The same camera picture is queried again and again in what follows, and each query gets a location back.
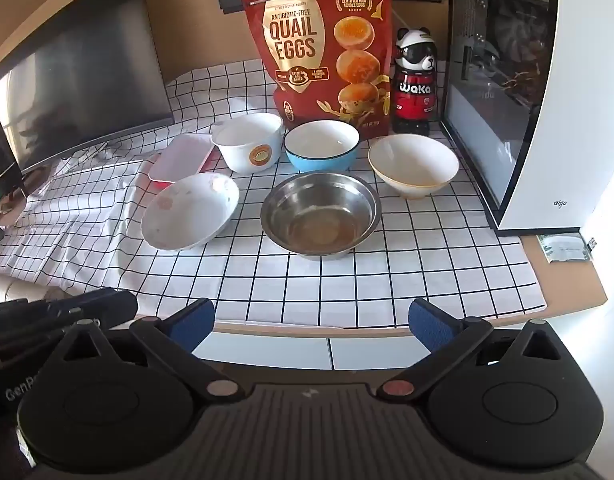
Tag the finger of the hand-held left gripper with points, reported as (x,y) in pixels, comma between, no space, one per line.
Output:
(9,317)
(97,305)

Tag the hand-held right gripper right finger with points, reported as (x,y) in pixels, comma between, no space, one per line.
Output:
(429,325)

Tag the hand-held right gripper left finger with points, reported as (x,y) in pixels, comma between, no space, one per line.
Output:
(194,325)

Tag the white shallow bowl pink print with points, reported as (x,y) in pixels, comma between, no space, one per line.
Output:
(187,210)

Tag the stainless steel bowl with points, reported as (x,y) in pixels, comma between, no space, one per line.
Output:
(317,210)

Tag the cream bowl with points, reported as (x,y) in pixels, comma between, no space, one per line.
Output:
(412,165)

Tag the red and white rectangular tray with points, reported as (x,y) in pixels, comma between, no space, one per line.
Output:
(179,157)

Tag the white bowl with round logo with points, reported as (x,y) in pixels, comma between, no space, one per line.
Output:
(247,152)

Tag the blue bowl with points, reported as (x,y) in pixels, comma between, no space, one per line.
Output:
(317,162)

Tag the white black checkered tablecloth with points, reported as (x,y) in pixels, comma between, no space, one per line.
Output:
(387,270)

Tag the small green white packet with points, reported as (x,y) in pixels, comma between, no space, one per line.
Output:
(562,249)

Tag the black computer monitor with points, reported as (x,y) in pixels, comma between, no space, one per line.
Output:
(77,75)

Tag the panda cap drink bottle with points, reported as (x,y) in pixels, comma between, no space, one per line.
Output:
(414,90)

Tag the dark box at right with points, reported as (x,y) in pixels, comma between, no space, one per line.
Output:
(547,110)

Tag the red snack bag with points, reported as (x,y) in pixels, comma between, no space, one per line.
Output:
(312,60)

